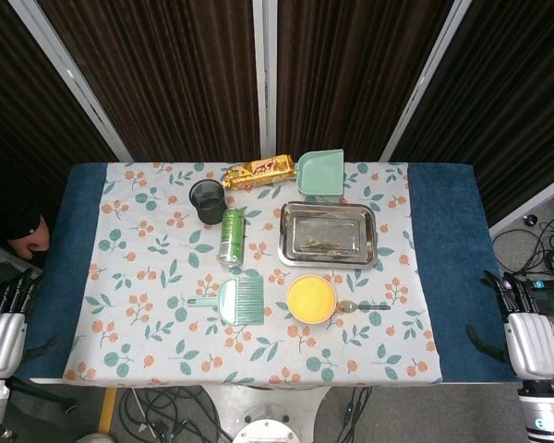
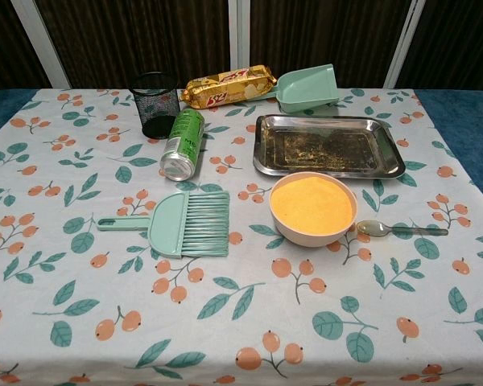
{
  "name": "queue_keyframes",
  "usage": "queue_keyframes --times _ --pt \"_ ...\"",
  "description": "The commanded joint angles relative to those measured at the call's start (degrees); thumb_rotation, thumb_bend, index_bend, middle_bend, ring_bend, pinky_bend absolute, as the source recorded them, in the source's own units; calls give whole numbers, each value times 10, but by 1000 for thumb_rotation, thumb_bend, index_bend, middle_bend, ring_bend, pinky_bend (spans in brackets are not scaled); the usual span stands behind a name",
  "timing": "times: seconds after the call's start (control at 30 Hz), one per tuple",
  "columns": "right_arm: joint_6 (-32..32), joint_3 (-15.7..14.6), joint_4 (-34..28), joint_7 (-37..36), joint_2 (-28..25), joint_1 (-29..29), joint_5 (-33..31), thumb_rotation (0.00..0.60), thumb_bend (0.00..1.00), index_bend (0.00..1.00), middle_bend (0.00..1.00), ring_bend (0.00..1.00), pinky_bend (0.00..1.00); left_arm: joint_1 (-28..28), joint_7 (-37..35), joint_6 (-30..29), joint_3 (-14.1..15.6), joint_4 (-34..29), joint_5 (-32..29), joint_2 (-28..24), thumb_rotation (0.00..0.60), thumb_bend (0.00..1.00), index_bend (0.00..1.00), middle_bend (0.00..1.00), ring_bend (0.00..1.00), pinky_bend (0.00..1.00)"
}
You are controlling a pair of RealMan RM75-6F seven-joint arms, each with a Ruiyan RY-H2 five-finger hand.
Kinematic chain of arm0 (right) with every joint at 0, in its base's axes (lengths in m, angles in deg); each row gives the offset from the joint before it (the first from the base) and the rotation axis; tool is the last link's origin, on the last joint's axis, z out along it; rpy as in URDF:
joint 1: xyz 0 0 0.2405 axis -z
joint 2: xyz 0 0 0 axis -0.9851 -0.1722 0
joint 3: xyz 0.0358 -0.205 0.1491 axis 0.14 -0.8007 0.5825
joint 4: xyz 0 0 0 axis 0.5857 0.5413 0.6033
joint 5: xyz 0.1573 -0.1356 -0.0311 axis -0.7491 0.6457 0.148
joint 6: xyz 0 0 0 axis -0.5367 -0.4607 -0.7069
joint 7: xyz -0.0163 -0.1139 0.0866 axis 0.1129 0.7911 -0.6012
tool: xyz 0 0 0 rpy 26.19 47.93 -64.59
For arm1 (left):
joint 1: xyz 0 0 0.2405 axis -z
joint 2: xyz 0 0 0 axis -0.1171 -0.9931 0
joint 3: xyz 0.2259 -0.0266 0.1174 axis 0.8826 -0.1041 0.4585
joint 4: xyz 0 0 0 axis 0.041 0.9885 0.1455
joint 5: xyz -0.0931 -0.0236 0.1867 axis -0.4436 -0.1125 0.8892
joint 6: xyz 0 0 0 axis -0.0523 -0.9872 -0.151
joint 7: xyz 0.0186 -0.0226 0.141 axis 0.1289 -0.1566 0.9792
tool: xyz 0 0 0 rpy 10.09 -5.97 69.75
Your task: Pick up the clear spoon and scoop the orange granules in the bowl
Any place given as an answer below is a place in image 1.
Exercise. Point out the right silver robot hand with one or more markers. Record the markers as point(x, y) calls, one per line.
point(533, 343)

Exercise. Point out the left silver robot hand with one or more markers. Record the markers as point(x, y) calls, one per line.
point(0, 343)

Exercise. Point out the metal spoon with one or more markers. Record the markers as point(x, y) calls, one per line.
point(348, 306)

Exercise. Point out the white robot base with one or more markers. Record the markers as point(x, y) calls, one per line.
point(268, 431)

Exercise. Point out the yellow bowl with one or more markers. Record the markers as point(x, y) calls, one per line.
point(311, 299)

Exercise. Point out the person head in black cap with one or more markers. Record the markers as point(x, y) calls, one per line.
point(30, 237)

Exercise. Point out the blue table cover cloth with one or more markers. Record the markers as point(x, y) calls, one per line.
point(457, 258)

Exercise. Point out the floral white tablecloth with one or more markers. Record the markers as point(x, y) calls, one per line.
point(143, 286)

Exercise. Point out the stainless steel tray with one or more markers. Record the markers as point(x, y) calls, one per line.
point(328, 235)

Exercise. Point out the mint green hand brush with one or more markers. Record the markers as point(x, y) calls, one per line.
point(242, 300)

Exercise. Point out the black mesh cup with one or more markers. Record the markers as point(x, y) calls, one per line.
point(208, 203)

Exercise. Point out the green drink can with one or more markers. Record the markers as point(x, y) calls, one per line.
point(232, 237)

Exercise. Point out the mint green dustpan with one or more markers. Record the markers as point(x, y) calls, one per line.
point(321, 173)

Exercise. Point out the gold snack package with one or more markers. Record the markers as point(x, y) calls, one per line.
point(258, 173)

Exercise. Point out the white partition post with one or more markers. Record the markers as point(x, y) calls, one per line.
point(264, 74)
point(531, 203)
point(69, 74)
point(427, 78)

